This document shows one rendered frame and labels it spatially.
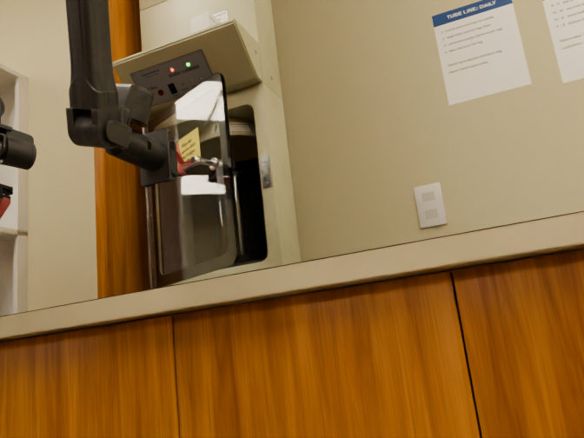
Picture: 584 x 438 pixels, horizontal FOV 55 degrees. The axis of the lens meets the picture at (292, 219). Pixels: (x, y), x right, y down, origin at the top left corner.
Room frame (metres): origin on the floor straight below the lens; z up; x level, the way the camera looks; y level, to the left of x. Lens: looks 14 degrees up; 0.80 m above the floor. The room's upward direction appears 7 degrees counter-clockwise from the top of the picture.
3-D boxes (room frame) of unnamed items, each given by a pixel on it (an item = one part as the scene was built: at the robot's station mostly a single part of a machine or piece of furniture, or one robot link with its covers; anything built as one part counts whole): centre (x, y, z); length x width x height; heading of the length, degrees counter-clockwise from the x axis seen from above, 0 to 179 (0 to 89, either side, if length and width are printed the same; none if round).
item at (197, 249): (1.15, 0.22, 1.19); 0.30 x 0.01 x 0.40; 45
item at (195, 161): (1.07, 0.18, 1.20); 0.10 x 0.05 x 0.03; 45
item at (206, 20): (1.13, 0.14, 1.54); 0.05 x 0.05 x 0.06; 65
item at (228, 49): (1.16, 0.20, 1.46); 0.32 x 0.12 x 0.10; 69
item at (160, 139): (0.98, 0.25, 1.20); 0.07 x 0.07 x 0.10; 69
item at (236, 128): (1.29, 0.12, 1.34); 0.18 x 0.18 x 0.05
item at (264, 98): (1.33, 0.13, 1.33); 0.32 x 0.25 x 0.77; 69
